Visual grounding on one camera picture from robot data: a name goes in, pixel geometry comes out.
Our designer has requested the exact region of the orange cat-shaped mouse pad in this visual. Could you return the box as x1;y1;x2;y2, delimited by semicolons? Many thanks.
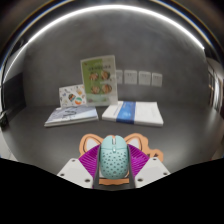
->
78;132;165;186

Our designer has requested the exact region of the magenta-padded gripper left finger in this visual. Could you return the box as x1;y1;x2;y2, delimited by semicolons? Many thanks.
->
57;143;102;189

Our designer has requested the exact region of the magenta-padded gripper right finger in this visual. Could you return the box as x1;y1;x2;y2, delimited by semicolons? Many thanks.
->
128;143;171;188

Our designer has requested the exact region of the white wall socket plate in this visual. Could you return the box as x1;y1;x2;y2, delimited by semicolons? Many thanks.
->
151;72;163;88
138;70;152;87
123;69;138;85
115;69;124;85

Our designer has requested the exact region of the mint green perforated computer mouse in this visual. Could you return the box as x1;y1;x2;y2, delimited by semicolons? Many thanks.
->
99;134;130;180

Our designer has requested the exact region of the grey striped cover book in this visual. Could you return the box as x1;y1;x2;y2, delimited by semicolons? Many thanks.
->
43;105;100;128

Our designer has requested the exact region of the green food poster stand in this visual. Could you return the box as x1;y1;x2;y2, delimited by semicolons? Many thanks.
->
80;54;119;107

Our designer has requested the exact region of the white book with blue band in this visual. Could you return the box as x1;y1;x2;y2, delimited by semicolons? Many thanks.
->
101;100;165;128

